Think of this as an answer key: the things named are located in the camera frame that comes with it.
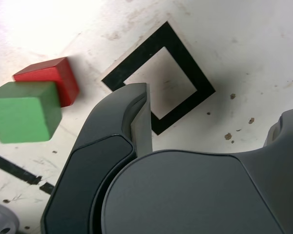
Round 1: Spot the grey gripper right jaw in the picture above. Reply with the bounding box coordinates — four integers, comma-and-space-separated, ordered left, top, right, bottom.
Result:
100, 107, 293, 234

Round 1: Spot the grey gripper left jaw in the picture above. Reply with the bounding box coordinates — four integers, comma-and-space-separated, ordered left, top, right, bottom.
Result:
40, 82, 153, 234

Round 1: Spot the green cube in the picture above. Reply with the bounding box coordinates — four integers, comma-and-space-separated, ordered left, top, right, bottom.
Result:
0, 81, 63, 144

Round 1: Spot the red cube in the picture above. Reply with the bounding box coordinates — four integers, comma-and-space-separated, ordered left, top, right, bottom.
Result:
12, 57, 80, 108

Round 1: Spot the black tape square outline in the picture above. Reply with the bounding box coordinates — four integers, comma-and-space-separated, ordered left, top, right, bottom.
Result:
101, 21, 216, 135

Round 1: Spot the black tape strip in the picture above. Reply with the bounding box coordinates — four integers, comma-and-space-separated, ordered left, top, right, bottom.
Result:
0, 151, 55, 195

